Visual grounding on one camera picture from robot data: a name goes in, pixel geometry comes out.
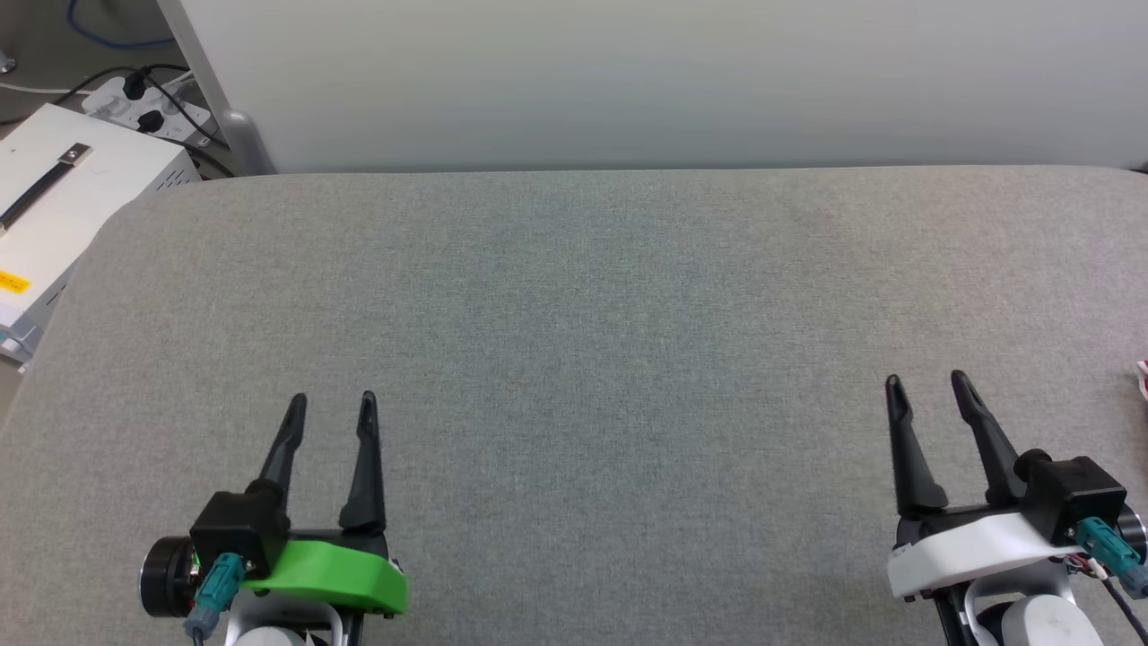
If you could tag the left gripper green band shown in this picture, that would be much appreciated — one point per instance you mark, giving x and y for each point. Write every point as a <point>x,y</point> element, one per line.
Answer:
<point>341,570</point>

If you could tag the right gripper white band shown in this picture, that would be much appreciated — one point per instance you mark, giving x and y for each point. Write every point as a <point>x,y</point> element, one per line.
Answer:
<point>969,547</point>

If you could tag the red and white basketball jersey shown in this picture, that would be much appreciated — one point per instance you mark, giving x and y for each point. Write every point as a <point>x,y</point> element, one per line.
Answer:
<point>1143,379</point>

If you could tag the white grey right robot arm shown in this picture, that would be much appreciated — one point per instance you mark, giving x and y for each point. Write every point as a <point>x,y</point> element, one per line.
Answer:
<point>1031,619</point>

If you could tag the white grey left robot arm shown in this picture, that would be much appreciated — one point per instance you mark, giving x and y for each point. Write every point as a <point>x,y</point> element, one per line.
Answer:
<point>287,624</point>

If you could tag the grey fabric sofa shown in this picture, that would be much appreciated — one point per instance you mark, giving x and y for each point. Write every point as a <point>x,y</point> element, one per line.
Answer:
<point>628,359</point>

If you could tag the black power plug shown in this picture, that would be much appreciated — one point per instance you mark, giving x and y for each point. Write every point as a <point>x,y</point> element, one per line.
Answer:
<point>134,87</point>
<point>151,120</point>

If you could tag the white power strip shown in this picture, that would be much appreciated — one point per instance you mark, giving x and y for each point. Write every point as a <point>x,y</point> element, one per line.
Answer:
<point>117,106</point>

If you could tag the grey metal leg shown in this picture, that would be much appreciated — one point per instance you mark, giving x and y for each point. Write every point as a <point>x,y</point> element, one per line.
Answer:
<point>5,63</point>

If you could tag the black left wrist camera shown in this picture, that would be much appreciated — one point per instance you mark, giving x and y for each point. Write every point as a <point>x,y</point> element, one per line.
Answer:
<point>238,529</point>

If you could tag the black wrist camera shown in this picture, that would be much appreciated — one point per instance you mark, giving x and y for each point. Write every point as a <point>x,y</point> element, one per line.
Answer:
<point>238,529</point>
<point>1072,493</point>

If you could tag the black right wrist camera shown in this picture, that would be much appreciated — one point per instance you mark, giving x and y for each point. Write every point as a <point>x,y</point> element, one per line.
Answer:
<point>1072,493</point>

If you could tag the grey metal frame post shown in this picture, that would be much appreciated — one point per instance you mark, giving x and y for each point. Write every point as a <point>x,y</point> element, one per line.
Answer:
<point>215,90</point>

